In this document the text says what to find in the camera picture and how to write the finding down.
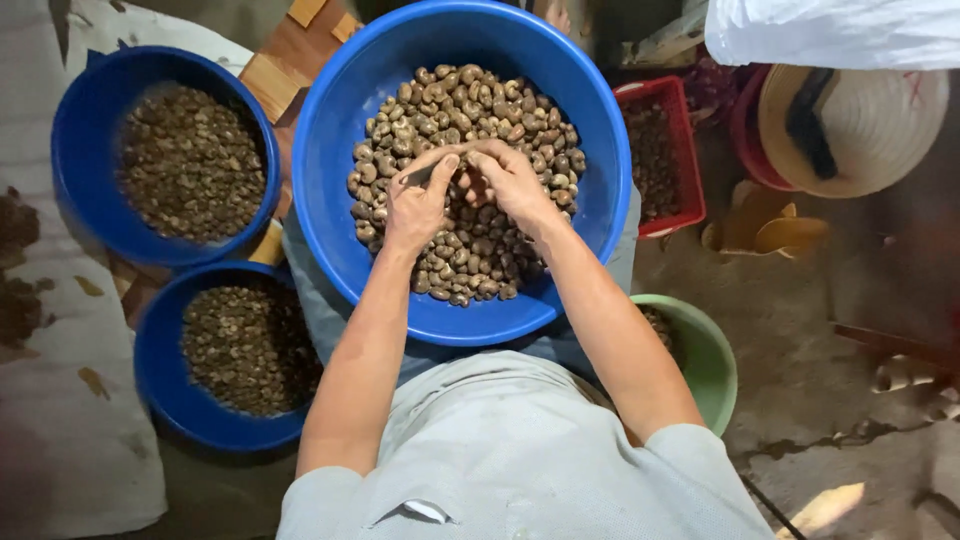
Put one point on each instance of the red plastic crate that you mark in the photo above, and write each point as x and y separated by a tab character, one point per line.
686	150

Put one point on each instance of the heap of dark cashew kernels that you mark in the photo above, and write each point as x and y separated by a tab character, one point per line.
191	165
247	349

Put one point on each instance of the large blue plastic basin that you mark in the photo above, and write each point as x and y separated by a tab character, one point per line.
345	247

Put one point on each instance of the medium blue plastic basin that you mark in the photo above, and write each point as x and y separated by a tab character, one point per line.
79	165
161	390

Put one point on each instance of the tan sandals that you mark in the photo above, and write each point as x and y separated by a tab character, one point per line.
772	225

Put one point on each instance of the stained white sack cloth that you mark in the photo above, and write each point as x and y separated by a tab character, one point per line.
67	420

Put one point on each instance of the green plastic bowl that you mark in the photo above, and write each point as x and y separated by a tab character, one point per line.
709	360

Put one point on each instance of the red plastic bucket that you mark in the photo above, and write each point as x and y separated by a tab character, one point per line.
742	135

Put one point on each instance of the person's left hand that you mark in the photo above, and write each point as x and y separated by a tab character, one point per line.
411	214

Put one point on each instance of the small metal peeling knife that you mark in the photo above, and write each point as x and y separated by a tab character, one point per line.
417	177

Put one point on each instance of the dark red wooden stick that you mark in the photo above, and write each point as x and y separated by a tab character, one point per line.
892	341

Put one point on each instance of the conical straw hat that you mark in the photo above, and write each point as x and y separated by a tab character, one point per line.
870	127

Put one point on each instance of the person's right hand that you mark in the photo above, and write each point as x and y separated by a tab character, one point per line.
517	187

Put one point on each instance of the heap of nuts in bowl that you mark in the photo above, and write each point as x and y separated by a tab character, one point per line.
661	330

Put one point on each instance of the heap of pale cashew nuts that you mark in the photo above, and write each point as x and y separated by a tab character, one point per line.
480	105

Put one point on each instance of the white plastic bag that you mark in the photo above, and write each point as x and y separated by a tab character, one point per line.
832	30

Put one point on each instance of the heap of nuts in crate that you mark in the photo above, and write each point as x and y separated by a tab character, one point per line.
652	157

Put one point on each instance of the single cashew nut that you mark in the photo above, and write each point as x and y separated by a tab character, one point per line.
462	166

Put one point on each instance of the person's light grey shirt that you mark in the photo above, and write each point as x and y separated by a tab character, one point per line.
517	457

